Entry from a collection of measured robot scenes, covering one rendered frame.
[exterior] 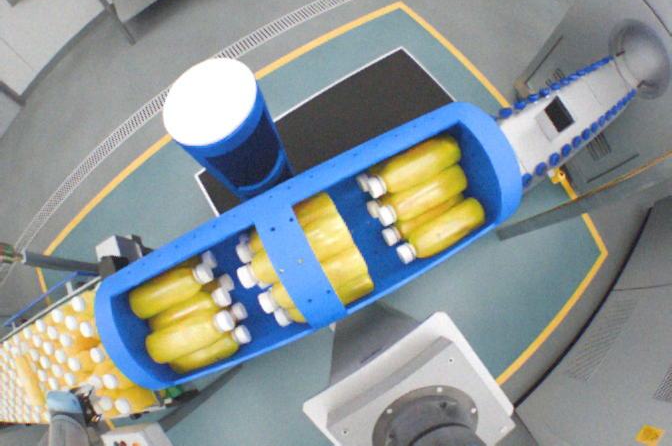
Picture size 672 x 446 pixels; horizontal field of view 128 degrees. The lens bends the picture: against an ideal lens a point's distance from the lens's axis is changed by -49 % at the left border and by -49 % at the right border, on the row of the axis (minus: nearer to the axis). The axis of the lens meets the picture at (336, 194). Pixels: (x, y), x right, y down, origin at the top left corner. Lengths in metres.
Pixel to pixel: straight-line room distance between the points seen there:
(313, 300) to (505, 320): 1.60
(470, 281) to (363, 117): 1.10
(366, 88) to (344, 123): 0.27
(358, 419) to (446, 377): 0.16
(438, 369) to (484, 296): 1.39
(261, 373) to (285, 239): 1.42
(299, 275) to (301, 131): 1.33
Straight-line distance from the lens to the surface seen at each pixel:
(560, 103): 1.01
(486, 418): 0.63
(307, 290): 0.50
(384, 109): 1.83
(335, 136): 1.73
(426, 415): 0.51
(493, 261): 1.93
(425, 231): 0.66
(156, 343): 0.69
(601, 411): 1.75
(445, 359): 0.55
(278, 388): 1.86
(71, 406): 0.62
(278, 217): 0.51
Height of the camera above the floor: 1.71
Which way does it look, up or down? 75 degrees down
